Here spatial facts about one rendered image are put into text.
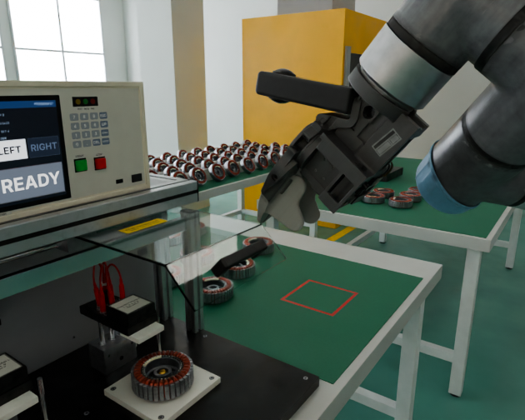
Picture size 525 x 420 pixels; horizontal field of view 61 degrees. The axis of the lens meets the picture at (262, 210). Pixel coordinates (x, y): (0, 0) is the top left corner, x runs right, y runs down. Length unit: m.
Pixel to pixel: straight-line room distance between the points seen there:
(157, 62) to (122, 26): 4.22
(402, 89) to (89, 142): 0.57
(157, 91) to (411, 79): 4.44
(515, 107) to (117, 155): 0.66
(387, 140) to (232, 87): 6.74
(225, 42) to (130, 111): 6.39
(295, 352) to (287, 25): 3.69
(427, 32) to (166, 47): 4.34
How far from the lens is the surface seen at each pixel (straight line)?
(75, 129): 0.81
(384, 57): 0.41
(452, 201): 0.49
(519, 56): 0.39
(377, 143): 0.43
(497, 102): 0.42
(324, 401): 0.90
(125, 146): 0.87
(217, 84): 7.32
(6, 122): 0.76
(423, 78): 0.41
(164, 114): 4.73
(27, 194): 0.78
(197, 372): 0.91
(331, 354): 1.02
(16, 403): 0.76
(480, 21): 0.39
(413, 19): 0.40
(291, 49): 4.36
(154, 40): 4.81
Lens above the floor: 1.31
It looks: 16 degrees down
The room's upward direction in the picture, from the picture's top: straight up
